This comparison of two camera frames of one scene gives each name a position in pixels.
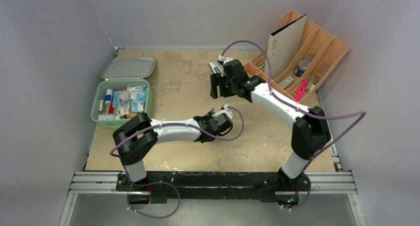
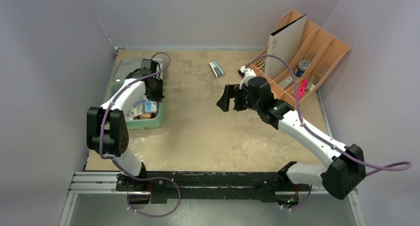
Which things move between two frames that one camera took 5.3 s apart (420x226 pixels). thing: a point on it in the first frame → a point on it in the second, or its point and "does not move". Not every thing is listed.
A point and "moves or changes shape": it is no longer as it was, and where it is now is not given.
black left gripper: (210, 115) → (159, 96)
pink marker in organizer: (301, 89) does not move
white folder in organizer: (285, 42) does not move
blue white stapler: (215, 66) does not move
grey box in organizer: (287, 80) does not move
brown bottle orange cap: (131, 115) moves or changes shape
